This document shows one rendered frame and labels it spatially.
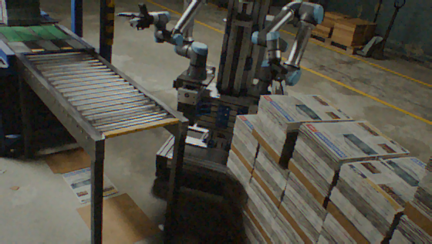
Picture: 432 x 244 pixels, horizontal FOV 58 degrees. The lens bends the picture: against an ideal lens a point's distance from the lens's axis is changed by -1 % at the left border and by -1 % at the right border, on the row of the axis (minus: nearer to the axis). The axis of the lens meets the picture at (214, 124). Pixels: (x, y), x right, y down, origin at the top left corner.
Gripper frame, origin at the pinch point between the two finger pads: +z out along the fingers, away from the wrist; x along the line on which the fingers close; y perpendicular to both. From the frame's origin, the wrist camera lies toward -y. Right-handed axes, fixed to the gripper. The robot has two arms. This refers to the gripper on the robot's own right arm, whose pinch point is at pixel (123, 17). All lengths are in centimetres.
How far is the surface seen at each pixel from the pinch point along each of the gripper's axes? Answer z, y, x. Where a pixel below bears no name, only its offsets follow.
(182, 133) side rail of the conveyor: 0, 43, -61
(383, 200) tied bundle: 24, -5, -167
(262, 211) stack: -5, 58, -120
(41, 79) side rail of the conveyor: 34, 48, 28
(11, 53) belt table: 26, 56, 81
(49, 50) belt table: 1, 55, 76
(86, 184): 12, 124, 1
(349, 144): -3, -2, -143
